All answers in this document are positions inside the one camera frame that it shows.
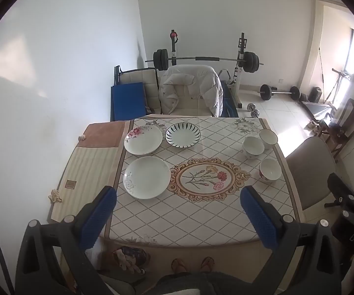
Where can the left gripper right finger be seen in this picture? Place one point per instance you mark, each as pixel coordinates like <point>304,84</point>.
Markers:
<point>318,269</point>

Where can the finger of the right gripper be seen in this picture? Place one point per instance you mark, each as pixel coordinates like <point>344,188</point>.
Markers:
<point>341,192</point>

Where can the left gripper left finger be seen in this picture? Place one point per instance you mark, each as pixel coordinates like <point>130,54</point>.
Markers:
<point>38,270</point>

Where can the white bowl red flowers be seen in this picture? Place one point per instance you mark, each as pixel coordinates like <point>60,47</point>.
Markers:
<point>270,170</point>

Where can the plain white plate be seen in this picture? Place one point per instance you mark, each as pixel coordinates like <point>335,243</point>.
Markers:
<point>146,178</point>

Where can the dark rim white bowl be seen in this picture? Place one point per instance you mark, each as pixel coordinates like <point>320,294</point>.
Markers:
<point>268,137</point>

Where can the blue rim white bowl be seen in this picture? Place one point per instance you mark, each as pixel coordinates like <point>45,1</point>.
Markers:
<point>252,147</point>

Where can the pink rose white plate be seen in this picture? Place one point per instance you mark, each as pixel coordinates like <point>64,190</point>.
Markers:
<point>143,140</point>

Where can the blue leaf pattern plate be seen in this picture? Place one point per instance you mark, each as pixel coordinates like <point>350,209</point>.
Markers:
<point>183,135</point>

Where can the floor barbell black plates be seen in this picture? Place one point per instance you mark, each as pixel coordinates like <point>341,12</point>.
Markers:
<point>266,92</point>

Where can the mat corner tassel near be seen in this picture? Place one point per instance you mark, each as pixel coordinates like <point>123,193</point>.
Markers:
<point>54,197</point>

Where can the mat corner tassel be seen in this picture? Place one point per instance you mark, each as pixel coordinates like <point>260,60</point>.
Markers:
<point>54,197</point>
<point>81,137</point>

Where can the grey upholstered chair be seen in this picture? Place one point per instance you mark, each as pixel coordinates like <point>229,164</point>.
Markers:
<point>310,164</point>

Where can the cloth bundle under table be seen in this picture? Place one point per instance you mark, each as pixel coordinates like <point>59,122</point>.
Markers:
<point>132,260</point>

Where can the brown beige striped mat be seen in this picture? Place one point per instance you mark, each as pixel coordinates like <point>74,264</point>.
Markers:
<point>95,163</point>

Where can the dark wooden chair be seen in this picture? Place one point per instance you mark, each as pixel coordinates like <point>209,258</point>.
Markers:
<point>339,131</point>

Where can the right sandalled foot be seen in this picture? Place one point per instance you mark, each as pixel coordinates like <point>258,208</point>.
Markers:
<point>207,264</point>

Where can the sandalled foot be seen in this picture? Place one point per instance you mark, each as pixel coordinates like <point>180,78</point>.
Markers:
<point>207,264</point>
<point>178,266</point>

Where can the mat corner tassel far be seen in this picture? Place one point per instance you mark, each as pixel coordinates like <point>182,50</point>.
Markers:
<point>81,137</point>

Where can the left sandalled foot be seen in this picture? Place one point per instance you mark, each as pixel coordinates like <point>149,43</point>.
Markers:
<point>178,266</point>

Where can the patterned diamond tablecloth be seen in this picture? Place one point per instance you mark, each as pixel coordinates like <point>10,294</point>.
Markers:
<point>201,206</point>

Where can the small chrome dumbbell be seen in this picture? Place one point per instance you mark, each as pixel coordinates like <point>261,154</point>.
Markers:
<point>254,112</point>

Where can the blue folded mat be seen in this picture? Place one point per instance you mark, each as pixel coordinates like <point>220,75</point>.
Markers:
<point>127,102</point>

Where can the barbell on rack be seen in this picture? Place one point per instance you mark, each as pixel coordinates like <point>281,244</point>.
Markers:
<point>249,62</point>

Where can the cream padded chair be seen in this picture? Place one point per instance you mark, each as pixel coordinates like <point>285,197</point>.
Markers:
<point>186,93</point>

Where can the white puffer jacket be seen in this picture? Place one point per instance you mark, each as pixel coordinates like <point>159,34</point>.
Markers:
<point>203,73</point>

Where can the cream cushion against wall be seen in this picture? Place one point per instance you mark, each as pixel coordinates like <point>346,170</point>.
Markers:
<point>149,78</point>

